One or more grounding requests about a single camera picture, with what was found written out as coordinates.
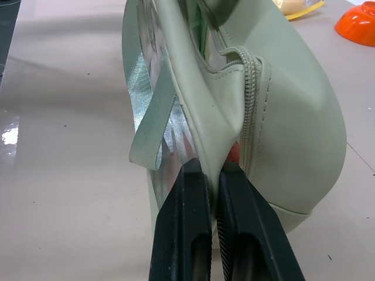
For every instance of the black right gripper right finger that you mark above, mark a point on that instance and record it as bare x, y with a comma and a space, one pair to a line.
252, 231

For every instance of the yellow plastic packet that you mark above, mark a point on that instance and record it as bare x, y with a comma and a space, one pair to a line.
299, 8

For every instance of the orange plastic bowl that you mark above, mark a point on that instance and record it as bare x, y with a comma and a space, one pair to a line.
358, 23

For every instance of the pale green zip pouch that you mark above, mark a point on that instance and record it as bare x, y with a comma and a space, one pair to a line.
281, 123

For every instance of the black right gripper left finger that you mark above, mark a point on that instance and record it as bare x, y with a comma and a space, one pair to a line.
178, 228

